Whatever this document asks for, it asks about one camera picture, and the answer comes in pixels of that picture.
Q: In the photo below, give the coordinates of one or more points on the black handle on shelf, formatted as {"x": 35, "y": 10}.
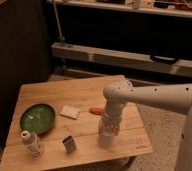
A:
{"x": 165, "y": 60}

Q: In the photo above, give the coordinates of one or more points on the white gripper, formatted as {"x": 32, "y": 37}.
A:
{"x": 109, "y": 125}

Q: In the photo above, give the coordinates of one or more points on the white small bottle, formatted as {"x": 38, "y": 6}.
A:
{"x": 32, "y": 143}

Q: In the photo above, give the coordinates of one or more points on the metal pole stand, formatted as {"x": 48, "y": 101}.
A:
{"x": 60, "y": 37}

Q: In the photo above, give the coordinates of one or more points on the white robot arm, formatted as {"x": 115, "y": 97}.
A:
{"x": 176, "y": 98}

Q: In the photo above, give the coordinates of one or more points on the orange carrot toy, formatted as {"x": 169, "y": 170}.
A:
{"x": 96, "y": 111}

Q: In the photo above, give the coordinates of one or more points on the wooden table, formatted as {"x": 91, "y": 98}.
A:
{"x": 132, "y": 139}

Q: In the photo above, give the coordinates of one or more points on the green round plate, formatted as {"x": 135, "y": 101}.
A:
{"x": 38, "y": 118}

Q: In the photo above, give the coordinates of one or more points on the long white shelf unit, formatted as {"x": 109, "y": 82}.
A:
{"x": 120, "y": 59}

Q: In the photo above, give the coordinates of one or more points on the upper shelf with clutter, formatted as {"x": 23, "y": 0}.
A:
{"x": 117, "y": 7}

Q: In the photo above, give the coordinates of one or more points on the white ceramic cup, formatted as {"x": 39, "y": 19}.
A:
{"x": 106, "y": 140}

